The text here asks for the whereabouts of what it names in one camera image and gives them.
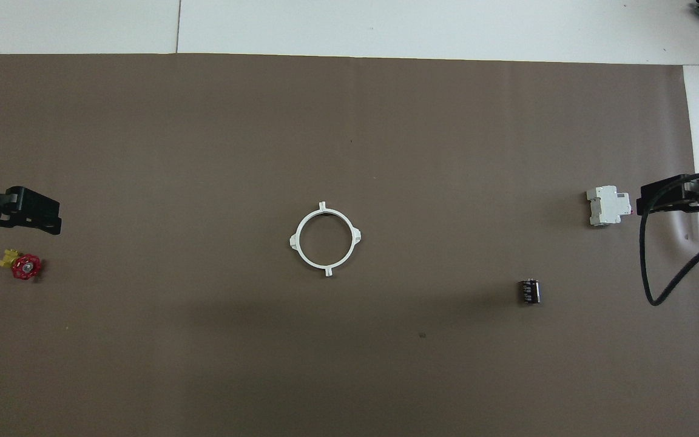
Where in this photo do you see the red-handled brass valve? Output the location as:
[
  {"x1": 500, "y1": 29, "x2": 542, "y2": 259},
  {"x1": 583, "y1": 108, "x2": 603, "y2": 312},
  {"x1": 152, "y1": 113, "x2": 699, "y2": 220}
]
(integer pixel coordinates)
[{"x1": 0, "y1": 248, "x2": 42, "y2": 281}]

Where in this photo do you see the white circuit breaker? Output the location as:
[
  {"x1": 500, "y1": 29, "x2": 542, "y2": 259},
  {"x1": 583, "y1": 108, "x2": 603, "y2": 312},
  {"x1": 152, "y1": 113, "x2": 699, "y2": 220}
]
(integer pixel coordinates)
[{"x1": 586, "y1": 185, "x2": 633, "y2": 228}]

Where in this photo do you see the white half-ring pipe clamp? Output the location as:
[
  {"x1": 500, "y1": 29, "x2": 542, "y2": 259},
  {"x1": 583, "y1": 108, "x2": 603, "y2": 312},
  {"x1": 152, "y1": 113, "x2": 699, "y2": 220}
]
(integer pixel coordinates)
[
  {"x1": 318, "y1": 202, "x2": 363, "y2": 279},
  {"x1": 289, "y1": 209, "x2": 333, "y2": 278}
]

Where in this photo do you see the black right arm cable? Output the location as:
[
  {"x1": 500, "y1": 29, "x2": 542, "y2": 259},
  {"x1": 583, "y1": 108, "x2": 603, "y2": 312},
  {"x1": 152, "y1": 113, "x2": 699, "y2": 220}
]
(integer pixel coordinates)
[{"x1": 638, "y1": 172, "x2": 699, "y2": 307}]

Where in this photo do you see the black cylindrical capacitor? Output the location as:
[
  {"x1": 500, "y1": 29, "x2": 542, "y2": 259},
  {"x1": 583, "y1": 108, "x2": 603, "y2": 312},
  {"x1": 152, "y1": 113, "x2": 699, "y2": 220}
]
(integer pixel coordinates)
[{"x1": 518, "y1": 278, "x2": 542, "y2": 306}]

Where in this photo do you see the brown paper table mat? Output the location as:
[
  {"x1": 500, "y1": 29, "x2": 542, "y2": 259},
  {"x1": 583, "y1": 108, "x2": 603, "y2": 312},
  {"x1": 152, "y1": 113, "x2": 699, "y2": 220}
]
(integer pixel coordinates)
[{"x1": 0, "y1": 53, "x2": 699, "y2": 437}]

